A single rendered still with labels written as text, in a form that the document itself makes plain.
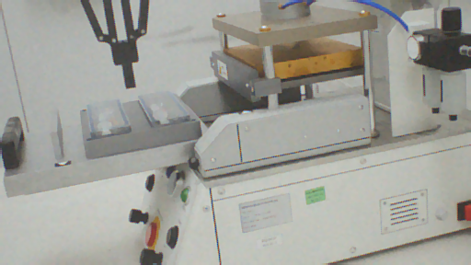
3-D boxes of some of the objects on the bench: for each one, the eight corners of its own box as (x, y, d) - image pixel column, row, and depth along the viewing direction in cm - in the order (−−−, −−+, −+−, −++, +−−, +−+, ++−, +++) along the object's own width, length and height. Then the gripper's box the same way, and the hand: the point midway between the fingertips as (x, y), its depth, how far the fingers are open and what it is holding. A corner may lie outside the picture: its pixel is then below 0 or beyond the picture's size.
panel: (138, 221, 116) (166, 127, 113) (163, 301, 88) (201, 180, 85) (128, 219, 116) (155, 125, 113) (149, 299, 88) (187, 178, 85)
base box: (390, 164, 130) (386, 85, 125) (510, 236, 95) (511, 131, 90) (137, 219, 118) (122, 133, 113) (170, 325, 83) (150, 208, 78)
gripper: (145, -80, 92) (169, 75, 99) (57, -70, 90) (86, 89, 97) (151, -84, 85) (176, 84, 92) (55, -73, 83) (87, 98, 89)
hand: (126, 63), depth 93 cm, fingers closed
